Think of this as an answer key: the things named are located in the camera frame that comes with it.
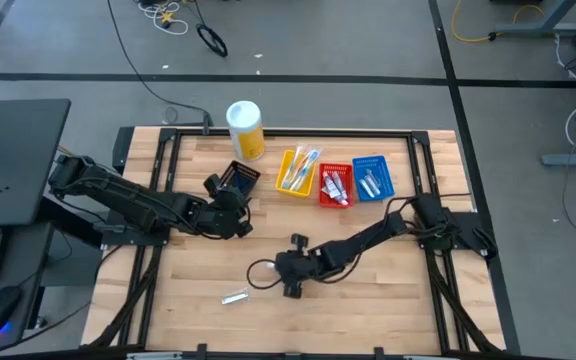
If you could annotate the yellow disinfecting wipes canister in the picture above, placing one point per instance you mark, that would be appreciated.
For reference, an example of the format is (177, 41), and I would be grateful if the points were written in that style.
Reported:
(245, 130)

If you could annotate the red toothbrush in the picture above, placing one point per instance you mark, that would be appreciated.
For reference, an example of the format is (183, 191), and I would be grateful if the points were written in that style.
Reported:
(302, 169)

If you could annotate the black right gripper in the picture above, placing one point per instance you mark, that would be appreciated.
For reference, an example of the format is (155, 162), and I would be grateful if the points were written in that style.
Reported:
(293, 265)

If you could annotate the blue slotted plastic basket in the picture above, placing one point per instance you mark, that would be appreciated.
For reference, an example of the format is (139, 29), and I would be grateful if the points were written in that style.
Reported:
(385, 175)

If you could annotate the yellow slotted plastic basket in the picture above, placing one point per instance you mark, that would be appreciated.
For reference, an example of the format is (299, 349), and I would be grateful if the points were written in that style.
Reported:
(282, 182)

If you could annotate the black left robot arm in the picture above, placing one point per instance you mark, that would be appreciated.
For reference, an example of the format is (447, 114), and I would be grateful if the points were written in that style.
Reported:
(128, 197)

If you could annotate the grey desk top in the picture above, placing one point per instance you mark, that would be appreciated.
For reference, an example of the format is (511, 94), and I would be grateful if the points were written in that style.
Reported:
(23, 260)

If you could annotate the black slotted plastic basket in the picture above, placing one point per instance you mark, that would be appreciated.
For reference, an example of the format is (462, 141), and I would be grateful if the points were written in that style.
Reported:
(253, 175)

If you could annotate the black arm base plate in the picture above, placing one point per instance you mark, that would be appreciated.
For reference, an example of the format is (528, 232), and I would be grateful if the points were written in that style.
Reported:
(468, 230)
(128, 237)

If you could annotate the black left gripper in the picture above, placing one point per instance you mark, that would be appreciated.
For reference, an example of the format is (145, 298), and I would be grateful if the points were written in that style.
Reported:
(229, 210)

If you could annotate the black computer mouse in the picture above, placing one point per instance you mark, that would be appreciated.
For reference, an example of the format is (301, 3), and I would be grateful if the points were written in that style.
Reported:
(0, 307)

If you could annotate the grey desk leg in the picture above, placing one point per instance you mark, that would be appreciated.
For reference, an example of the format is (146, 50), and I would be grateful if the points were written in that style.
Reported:
(543, 25)

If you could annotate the blue toothbrush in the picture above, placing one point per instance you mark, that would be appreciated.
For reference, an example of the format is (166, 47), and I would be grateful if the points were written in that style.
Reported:
(312, 161)
(292, 167)

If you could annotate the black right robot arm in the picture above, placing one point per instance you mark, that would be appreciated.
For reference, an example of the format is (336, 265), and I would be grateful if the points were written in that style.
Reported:
(358, 245)

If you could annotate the red slotted plastic basket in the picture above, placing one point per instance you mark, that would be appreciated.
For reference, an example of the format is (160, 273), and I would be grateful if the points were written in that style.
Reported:
(350, 192)

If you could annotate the black aluminium table frame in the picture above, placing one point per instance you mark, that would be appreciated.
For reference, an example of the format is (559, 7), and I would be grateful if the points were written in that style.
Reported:
(318, 133)

